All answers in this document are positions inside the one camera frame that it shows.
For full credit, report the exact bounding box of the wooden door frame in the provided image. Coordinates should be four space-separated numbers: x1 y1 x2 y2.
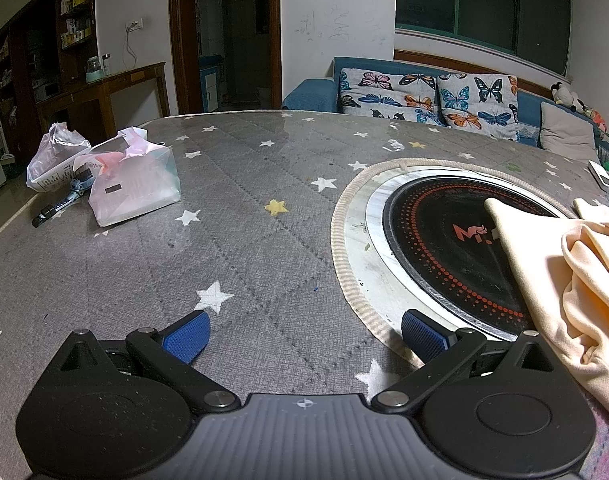
168 0 284 115

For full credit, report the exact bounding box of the blue and white cabinet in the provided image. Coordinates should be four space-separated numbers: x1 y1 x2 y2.
199 55 220 111

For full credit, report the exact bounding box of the cream garment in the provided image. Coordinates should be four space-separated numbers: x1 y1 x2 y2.
485 197 609 433

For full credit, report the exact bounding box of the dark window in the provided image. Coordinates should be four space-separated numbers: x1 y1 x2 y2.
395 0 573 78

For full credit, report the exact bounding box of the dark wooden shelf unit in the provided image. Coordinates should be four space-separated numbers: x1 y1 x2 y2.
0 0 96 111

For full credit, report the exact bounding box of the plain grey cushion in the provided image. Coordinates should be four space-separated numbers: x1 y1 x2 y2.
539 101 601 152

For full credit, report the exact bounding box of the black hand tool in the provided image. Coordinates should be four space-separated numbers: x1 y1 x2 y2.
32 199 74 227

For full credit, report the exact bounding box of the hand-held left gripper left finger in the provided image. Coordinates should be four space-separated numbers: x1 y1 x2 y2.
52 309 241 411

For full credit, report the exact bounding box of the wooden sideboard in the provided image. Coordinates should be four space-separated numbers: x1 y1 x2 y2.
36 61 168 133

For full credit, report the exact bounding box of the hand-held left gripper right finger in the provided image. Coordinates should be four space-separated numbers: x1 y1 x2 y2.
371 309 558 411

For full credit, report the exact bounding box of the black and white plush toy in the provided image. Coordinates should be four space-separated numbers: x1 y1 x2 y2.
549 81 585 108

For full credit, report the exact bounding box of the blue sofa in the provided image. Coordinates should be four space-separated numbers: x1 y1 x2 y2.
282 56 609 166

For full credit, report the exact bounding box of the colourful plush toy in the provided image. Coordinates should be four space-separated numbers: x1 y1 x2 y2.
582 105 609 133

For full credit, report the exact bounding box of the grey star-print tablecloth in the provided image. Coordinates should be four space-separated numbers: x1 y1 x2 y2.
0 110 609 480

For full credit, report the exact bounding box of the butterfly-print cushion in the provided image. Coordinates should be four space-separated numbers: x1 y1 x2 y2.
437 72 520 142
339 69 438 123

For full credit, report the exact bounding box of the black round induction cooktop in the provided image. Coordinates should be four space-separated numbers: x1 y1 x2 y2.
365 167 580 343

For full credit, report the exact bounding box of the white plastic bag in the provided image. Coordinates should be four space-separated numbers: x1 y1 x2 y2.
26 121 92 193

